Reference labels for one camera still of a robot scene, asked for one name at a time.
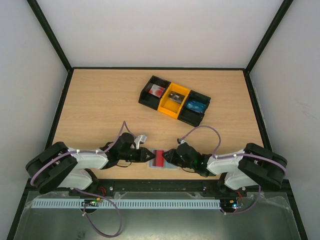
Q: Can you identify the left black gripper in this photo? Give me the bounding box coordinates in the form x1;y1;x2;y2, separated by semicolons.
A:
119;147;156;163

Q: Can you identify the beige card holder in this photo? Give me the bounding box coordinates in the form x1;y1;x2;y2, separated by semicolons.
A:
147;148;179;170

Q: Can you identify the yellow bin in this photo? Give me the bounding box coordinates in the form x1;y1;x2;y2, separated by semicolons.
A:
157;82;191;119

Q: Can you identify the blue card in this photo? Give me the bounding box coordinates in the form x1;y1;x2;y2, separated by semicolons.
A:
186;100;206;114

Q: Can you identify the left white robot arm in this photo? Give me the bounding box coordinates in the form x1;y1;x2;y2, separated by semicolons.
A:
25;132;156;194

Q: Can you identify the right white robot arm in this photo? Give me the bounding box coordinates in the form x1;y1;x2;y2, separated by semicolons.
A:
162;142;288;196

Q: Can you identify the dark card in bin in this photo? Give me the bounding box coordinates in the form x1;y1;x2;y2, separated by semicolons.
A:
169;91;185;104

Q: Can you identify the red white card in bin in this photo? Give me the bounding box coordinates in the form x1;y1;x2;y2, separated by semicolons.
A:
148;84;165;98

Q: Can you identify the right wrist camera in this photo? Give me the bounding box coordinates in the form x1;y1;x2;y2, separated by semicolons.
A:
177;137;186;145

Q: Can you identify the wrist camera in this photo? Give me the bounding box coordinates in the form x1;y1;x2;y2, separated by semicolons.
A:
177;137;186;145
134;134;147;150

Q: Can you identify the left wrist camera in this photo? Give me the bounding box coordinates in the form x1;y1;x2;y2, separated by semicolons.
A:
134;134;147;150

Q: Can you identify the black aluminium frame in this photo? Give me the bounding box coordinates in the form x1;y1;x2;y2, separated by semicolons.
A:
0;0;320;240

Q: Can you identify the grey slotted cable duct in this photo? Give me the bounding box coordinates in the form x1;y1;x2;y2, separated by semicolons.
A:
28;198;221;210

